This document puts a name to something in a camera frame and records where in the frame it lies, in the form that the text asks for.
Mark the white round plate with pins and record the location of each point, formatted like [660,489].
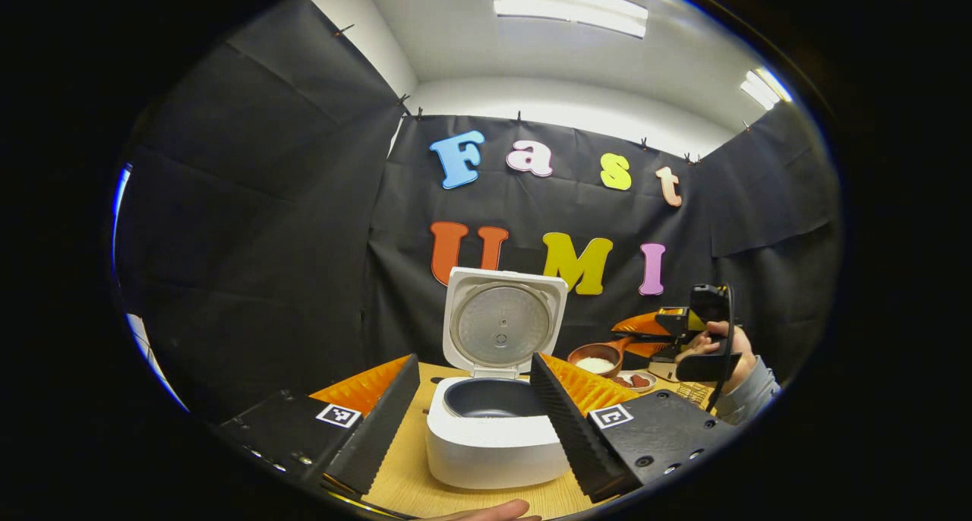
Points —
[645,388]

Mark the spoonful of white rice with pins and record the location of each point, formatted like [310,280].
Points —
[595,364]

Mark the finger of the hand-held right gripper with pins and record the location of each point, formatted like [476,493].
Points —
[649,348]
[642,324]

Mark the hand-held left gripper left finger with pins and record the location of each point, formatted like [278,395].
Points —
[380,422]

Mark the long ceiling light panel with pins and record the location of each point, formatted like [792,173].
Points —
[569,6]

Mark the small ceiling light panel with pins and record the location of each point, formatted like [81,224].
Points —
[765,88]

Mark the black backdrop cloth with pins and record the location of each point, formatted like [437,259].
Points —
[304,240]

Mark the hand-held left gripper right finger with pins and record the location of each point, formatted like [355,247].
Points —
[566,430]

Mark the brown wooden spoon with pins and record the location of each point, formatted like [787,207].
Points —
[588,352]

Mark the white rice cooker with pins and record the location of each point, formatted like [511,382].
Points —
[486,453]

